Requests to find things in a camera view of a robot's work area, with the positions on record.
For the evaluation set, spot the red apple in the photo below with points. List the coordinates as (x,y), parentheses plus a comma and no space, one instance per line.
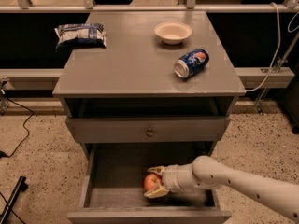
(152,182)

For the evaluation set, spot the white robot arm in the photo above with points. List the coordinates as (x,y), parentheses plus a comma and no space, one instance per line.
(206,173)

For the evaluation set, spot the black metal stand leg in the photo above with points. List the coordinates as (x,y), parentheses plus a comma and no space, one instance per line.
(20,186)

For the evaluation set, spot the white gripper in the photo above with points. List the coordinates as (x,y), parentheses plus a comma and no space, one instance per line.
(170,177)

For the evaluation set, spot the closed grey top drawer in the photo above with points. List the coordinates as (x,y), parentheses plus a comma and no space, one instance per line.
(143,130)

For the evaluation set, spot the round drawer knob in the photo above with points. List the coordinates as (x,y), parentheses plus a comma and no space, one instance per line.
(149,132)

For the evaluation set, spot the blue soda can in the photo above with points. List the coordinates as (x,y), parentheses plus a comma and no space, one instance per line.
(191,63)

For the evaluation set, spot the blue white chip bag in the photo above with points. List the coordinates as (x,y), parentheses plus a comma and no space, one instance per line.
(81,34)

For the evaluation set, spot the open grey middle drawer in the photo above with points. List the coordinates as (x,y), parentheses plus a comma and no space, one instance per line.
(113,191)

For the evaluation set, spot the white paper bowl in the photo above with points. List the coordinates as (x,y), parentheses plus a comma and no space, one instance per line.
(173,32)

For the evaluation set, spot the grey wooden drawer cabinet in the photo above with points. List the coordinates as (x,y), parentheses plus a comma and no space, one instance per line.
(134,77)

